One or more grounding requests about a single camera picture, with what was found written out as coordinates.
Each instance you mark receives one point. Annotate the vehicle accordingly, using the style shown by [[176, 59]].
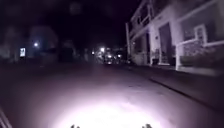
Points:
[[109, 59]]

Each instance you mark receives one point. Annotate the white building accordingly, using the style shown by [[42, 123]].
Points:
[[166, 33]]

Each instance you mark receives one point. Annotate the robot's own part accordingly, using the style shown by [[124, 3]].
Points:
[[147, 126], [75, 126]]

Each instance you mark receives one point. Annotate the dark buildings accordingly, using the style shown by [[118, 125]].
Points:
[[40, 46]]

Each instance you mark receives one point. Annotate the lit sign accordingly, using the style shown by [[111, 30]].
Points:
[[22, 52]]

